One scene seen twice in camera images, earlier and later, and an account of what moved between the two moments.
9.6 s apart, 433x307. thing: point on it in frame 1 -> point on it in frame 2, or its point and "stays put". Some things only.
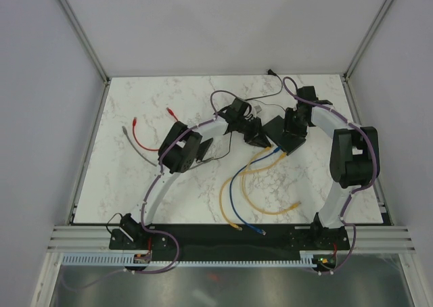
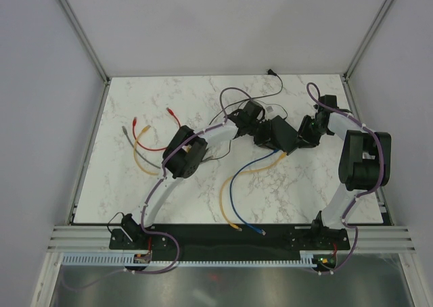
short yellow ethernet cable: (285, 211) -> (145, 129)
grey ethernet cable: (137, 155) stays put
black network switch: (287, 143) stays put
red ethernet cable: (134, 122) stays put
